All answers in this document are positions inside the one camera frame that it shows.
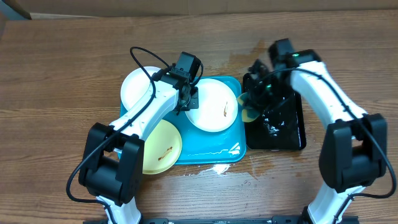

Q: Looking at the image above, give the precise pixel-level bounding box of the yellow plate with sauce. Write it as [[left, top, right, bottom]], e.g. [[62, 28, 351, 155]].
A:
[[142, 119, 182, 175]]

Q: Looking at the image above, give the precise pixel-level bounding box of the white plate at tray corner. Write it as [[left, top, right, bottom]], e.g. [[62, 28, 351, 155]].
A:
[[121, 66, 165, 111]]

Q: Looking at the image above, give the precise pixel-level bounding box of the green and yellow sponge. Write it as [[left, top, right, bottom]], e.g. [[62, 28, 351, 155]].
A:
[[236, 92, 260, 123]]

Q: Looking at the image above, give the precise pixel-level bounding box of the black tray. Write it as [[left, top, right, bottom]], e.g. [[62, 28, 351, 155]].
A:
[[243, 74, 307, 151]]

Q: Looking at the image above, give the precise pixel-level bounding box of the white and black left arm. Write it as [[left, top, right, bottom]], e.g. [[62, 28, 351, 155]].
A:
[[73, 67, 198, 223]]

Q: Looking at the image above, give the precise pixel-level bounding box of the teal plastic tray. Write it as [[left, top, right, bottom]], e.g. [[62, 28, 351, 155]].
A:
[[120, 76, 246, 165]]

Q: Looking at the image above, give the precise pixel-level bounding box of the black mounting rail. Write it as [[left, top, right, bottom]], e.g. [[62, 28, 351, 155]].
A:
[[82, 215, 360, 224]]

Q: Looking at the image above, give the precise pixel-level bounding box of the white plate with sauce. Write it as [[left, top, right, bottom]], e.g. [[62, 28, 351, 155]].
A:
[[185, 78, 238, 133]]

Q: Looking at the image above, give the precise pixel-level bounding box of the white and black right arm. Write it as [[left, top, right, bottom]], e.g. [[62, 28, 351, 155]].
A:
[[238, 52, 393, 223]]

